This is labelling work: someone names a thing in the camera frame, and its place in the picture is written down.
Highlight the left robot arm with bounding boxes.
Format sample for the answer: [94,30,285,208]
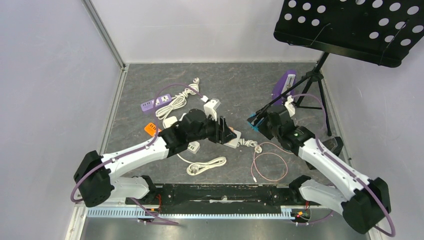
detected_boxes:
[71,109,237,208]

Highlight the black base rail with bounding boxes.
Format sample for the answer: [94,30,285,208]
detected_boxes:
[138,183,317,215]

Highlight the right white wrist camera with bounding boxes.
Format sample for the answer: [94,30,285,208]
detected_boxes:
[284,95,296,118]

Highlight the purple metronome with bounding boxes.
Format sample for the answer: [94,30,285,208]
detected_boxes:
[271,69,297,100]

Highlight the small strip white cable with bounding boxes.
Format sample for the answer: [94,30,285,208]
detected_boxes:
[175,152,228,176]

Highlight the pink charging cable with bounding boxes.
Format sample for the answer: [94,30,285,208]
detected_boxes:
[250,141,296,183]

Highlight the orange power strip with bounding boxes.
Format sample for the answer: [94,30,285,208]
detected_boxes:
[144,122,162,137]

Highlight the purple power strip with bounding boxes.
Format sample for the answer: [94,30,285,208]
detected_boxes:
[140,94,173,114]

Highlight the black music stand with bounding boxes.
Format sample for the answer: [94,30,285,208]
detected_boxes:
[255,0,424,137]

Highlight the small white power strip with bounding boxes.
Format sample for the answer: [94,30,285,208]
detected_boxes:
[187,141,201,154]

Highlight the white flat charger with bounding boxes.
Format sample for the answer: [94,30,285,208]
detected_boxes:
[162,116,178,129]

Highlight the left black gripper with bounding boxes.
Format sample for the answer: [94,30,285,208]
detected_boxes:
[188,112,237,145]

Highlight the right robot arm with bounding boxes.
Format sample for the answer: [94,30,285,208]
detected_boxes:
[247,105,396,237]

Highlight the long white colourful power strip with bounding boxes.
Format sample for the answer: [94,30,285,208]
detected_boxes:
[224,130,242,149]

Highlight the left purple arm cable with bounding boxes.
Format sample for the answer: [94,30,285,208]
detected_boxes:
[70,83,210,204]

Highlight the purple strip white cable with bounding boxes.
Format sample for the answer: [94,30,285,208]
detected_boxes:
[154,77,201,121]

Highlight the blue plug adapter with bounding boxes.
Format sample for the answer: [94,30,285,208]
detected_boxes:
[247,113,262,132]

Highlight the long strip white cable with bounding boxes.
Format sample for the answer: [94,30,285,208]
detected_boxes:
[236,138,264,154]

